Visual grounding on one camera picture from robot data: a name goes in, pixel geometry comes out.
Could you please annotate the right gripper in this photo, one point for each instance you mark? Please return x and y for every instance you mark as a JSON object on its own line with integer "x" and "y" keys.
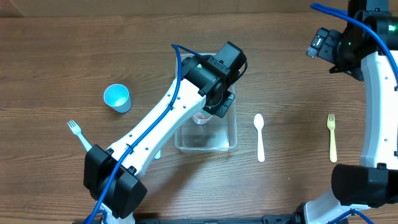
{"x": 356, "y": 70}

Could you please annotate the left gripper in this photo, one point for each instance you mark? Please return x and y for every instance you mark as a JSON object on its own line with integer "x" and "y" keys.
{"x": 221, "y": 104}

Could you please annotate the pink plastic cup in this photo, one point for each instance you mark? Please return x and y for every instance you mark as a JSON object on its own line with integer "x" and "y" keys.
{"x": 200, "y": 118}

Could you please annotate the pink plastic spoon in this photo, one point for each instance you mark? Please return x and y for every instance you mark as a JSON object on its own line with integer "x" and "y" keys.
{"x": 259, "y": 124}

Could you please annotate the light blue plastic fork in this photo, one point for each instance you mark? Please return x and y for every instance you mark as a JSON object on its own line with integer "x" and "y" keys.
{"x": 158, "y": 155}

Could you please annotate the blue plastic cup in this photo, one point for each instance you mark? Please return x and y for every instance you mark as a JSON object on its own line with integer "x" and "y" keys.
{"x": 117, "y": 97}

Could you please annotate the pale green plastic fork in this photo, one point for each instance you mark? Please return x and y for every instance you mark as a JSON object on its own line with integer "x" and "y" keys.
{"x": 76, "y": 130}

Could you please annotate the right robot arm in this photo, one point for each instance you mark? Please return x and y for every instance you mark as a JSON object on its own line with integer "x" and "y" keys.
{"x": 372, "y": 183}

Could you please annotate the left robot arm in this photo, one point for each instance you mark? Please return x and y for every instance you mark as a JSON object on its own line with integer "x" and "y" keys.
{"x": 113, "y": 175}

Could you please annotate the clear plastic container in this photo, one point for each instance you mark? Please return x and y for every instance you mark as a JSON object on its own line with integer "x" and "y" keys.
{"x": 216, "y": 135}

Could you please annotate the yellow plastic fork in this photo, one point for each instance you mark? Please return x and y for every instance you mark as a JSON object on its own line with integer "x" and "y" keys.
{"x": 331, "y": 126}

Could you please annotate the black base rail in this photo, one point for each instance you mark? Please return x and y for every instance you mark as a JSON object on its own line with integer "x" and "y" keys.
{"x": 217, "y": 220}

